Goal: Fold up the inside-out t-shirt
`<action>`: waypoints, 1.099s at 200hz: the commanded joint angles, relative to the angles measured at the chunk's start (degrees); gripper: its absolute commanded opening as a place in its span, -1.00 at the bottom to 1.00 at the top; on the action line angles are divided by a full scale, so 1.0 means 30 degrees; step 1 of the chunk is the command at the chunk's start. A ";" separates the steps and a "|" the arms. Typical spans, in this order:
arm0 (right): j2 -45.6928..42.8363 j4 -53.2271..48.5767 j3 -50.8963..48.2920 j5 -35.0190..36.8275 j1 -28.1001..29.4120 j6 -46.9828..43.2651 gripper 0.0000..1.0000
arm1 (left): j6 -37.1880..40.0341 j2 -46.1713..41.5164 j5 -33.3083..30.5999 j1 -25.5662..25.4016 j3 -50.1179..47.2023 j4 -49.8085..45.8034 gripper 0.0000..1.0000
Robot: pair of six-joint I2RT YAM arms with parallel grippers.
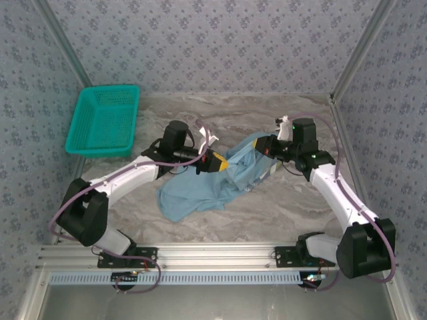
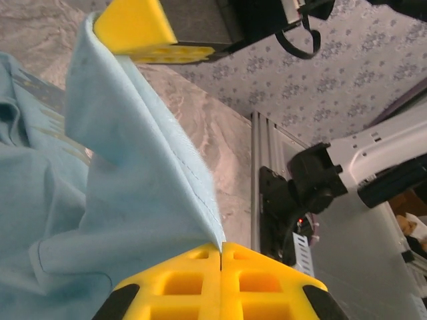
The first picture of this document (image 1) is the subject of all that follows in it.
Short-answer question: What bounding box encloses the light blue t-shirt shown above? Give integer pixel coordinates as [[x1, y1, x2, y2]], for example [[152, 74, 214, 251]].
[[156, 131, 281, 223]]

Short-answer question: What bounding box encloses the green plastic basket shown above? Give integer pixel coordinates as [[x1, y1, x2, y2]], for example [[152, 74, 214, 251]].
[[65, 85, 140, 157]]

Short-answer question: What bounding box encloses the small black circuit board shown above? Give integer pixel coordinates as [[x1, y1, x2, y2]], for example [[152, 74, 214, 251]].
[[111, 271, 139, 290], [301, 271, 327, 288]]

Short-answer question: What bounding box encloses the aluminium mounting rail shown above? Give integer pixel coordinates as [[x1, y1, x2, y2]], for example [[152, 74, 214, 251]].
[[35, 242, 400, 271]]

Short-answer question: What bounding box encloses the aluminium corner post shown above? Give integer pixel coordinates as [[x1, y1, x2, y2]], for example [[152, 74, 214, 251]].
[[330, 0, 400, 101], [32, 0, 94, 88]]

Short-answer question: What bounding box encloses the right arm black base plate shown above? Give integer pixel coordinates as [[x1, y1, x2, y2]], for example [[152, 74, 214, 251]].
[[274, 245, 336, 269]]

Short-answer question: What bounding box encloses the slotted pale cable duct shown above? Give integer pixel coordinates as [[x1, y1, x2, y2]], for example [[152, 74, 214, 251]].
[[49, 270, 304, 286]]

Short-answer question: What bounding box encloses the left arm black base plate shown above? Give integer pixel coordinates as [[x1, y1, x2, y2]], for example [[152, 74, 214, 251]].
[[97, 245, 159, 269]]

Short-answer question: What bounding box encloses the aluminium frame leg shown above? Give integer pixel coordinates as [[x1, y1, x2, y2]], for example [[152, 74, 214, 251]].
[[15, 269, 51, 320], [382, 278, 414, 320]]

